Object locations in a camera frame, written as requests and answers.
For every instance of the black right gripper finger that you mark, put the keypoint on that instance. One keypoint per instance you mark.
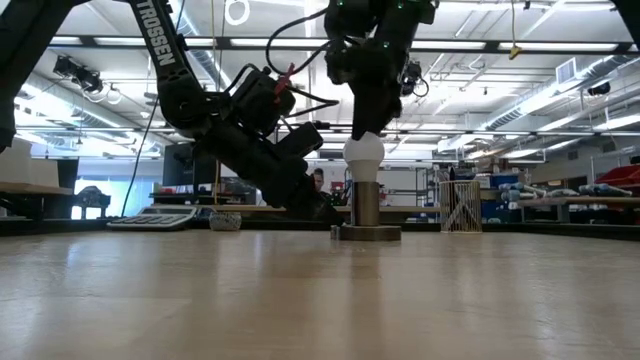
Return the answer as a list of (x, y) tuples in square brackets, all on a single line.
[(362, 105), (385, 105)]

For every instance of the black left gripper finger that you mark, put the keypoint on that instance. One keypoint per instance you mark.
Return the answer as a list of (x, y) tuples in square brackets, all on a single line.
[(314, 192), (300, 205)]

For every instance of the white lightbulb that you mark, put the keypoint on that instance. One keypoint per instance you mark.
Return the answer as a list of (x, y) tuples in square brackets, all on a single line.
[(364, 155)]

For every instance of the brushed metal lamp socket base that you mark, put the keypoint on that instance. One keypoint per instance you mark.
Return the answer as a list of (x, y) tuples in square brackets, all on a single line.
[(366, 205)]

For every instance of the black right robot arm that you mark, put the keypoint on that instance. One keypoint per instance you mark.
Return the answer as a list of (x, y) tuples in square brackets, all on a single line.
[(631, 15)]

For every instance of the person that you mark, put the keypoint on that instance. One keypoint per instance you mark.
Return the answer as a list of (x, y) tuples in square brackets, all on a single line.
[(319, 179)]

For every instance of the light wood desk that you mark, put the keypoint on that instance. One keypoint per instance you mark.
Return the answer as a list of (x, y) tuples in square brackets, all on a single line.
[(250, 208)]

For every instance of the black monitor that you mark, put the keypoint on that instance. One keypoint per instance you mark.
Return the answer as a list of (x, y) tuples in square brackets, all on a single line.
[(177, 165)]

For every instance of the small patterned candle jar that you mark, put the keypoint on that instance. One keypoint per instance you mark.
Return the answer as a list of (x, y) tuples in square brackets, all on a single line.
[(225, 222)]

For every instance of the dark pen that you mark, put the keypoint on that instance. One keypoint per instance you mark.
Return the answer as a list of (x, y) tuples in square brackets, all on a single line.
[(452, 175)]

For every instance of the grey desk calculator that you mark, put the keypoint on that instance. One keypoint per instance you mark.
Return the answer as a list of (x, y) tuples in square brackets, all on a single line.
[(150, 219)]

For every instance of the blue plastic bin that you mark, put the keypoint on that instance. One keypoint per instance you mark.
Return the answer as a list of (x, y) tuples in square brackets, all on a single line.
[(500, 212)]

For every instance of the black curtain panel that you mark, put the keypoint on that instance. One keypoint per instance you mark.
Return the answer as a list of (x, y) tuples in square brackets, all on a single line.
[(67, 185)]

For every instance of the white ceiling air vent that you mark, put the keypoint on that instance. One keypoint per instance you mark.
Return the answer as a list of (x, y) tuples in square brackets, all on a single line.
[(567, 71)]

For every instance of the short white plastic container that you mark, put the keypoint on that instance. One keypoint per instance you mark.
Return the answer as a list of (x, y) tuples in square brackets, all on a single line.
[(45, 172)]

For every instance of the wooden side table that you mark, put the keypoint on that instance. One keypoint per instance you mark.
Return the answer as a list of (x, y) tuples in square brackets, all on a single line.
[(575, 201)]

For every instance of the black ceiling speaker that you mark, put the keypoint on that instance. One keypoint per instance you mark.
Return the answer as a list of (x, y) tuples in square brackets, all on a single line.
[(599, 89)]

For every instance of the wooden workbench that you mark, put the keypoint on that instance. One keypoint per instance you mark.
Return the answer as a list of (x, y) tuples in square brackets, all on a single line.
[(30, 189)]

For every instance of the tall white plastic container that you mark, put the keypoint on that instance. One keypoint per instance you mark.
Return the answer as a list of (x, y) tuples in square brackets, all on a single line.
[(15, 165)]

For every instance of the red plastic bin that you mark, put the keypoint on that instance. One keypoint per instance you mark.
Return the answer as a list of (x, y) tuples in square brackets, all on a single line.
[(620, 177)]

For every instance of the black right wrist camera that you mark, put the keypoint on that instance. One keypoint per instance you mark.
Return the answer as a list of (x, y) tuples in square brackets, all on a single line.
[(340, 60)]

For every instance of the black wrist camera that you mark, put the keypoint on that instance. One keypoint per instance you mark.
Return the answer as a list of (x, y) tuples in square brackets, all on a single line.
[(340, 60), (260, 100)]

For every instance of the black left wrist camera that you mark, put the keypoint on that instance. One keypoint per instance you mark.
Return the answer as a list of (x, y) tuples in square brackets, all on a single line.
[(260, 100)]

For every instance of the silver ventilation duct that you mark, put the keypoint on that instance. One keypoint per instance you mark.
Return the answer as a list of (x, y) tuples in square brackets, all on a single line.
[(530, 107)]

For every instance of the black overhead rig camera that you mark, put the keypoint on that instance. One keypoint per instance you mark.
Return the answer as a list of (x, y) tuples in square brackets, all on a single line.
[(80, 75)]

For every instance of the black aluminium table frame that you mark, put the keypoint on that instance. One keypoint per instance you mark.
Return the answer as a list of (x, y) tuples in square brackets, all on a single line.
[(550, 231)]

